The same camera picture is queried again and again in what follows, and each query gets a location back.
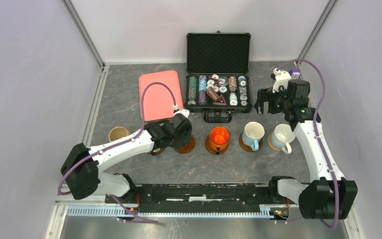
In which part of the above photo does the wooden coaster five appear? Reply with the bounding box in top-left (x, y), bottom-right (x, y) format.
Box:
top-left (239, 133), bottom-right (263, 152)

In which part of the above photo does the wooden coaster three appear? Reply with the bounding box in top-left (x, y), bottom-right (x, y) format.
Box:
top-left (175, 135), bottom-right (195, 154)

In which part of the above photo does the orange mug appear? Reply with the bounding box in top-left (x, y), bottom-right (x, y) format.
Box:
top-left (208, 126), bottom-right (230, 144)

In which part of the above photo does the white mug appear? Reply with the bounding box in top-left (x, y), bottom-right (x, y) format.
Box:
top-left (270, 124), bottom-right (296, 154)

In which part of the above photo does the purple metronome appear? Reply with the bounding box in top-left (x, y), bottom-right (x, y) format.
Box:
top-left (288, 68), bottom-right (301, 80)

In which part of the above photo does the wooden coaster four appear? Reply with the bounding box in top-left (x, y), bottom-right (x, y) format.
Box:
top-left (205, 136), bottom-right (229, 155)

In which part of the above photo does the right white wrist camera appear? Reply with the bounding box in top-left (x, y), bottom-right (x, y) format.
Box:
top-left (272, 68), bottom-right (291, 93)

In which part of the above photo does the black poker chip case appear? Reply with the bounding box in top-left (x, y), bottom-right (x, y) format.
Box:
top-left (184, 32), bottom-right (252, 123)

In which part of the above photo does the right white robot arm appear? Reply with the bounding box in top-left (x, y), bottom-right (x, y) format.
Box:
top-left (254, 80), bottom-right (358, 221)

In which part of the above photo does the wooden coaster two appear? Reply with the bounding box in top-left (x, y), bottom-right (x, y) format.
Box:
top-left (148, 148), bottom-right (165, 156)

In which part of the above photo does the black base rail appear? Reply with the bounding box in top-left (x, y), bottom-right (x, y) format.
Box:
top-left (118, 183), bottom-right (295, 213)

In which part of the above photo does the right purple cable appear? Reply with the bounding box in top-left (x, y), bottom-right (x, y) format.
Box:
top-left (273, 58), bottom-right (341, 230)

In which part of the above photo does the light blue mug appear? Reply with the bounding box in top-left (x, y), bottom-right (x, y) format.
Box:
top-left (243, 121), bottom-right (265, 151)

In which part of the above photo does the dark green mug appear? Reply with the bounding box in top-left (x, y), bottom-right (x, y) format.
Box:
top-left (183, 134), bottom-right (195, 147)

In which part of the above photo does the beige ceramic mug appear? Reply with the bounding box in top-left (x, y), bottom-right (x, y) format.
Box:
top-left (108, 126), bottom-right (131, 142)

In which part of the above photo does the cream mug dark handle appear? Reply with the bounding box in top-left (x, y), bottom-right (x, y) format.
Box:
top-left (148, 148), bottom-right (161, 156)

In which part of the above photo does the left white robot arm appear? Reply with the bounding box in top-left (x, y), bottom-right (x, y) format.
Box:
top-left (60, 109), bottom-right (192, 203)

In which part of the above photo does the pink serving tray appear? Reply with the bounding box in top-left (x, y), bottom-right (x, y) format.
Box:
top-left (139, 70), bottom-right (184, 122)

